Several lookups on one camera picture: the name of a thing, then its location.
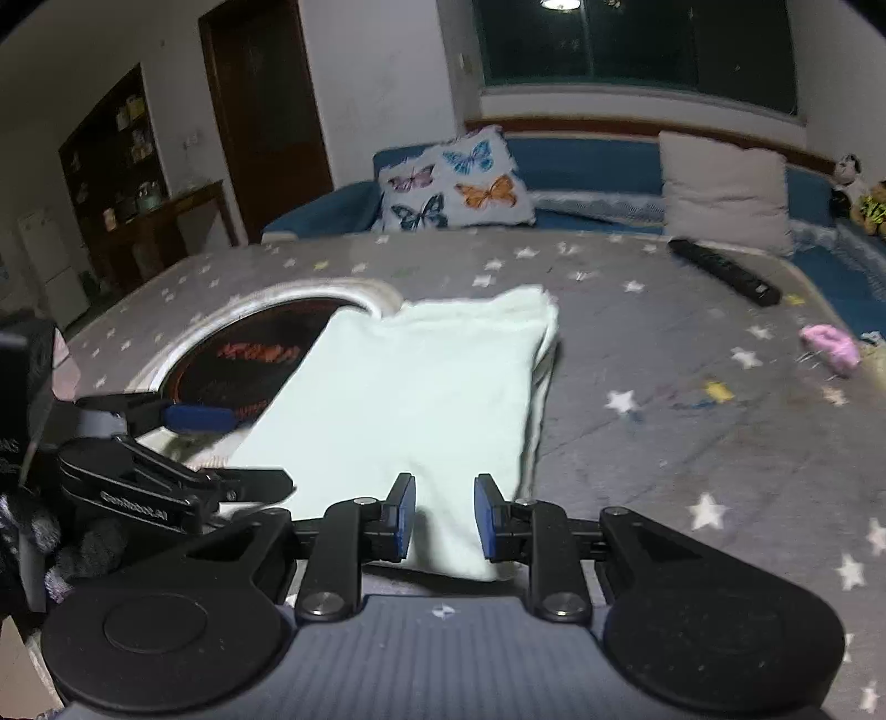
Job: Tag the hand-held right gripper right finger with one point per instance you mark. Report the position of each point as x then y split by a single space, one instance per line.
486 520

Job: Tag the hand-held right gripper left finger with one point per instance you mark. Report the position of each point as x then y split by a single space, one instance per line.
405 518

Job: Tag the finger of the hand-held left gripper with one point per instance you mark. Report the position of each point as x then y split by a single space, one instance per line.
256 484
201 419

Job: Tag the white t-shirt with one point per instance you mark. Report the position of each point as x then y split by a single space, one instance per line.
415 388

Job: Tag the round dark hotplate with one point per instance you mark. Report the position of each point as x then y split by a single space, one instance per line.
242 360

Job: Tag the grey star-print cover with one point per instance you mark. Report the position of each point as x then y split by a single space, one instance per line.
657 443

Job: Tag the dark wooden side table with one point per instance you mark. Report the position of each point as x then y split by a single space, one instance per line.
187 221

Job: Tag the beige cardboard box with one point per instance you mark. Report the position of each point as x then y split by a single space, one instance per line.
21 671

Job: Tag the glass jar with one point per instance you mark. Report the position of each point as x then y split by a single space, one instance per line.
148 197

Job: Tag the dark wooden cabinet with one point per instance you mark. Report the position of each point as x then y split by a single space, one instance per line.
104 159

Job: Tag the brown wooden door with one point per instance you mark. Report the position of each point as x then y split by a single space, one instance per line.
270 111

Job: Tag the butterfly print pillow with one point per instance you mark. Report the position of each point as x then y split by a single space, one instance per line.
457 180

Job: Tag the black remote control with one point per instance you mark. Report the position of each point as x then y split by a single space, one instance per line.
723 271

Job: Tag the blue sofa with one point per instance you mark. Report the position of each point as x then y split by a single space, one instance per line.
595 163

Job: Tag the small pink cloth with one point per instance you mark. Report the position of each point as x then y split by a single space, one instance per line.
830 346

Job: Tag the beige pillow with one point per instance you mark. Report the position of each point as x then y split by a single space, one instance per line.
727 190

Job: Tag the panda plush toy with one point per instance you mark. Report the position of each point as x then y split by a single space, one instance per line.
848 183

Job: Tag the dark window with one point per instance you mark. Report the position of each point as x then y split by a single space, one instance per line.
637 41

